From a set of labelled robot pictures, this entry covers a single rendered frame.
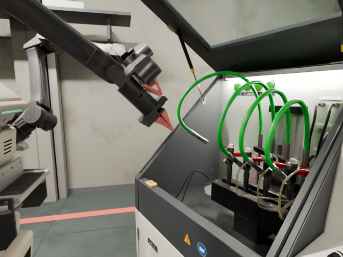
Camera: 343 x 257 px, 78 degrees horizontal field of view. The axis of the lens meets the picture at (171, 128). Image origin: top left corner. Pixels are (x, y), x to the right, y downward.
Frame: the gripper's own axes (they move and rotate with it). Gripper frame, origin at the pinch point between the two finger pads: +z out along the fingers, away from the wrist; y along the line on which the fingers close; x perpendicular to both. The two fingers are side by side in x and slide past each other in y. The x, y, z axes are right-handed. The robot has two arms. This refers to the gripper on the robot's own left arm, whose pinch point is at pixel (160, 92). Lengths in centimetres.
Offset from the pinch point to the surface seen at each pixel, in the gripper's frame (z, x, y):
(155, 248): 46, 46, 4
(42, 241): 0, 161, 111
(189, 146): 26.1, 5.9, 26.2
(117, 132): -47, 59, 201
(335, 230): 64, -4, -31
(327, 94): 46, -44, -8
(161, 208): 34.3, 31.5, -3.5
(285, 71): 30, -44, 0
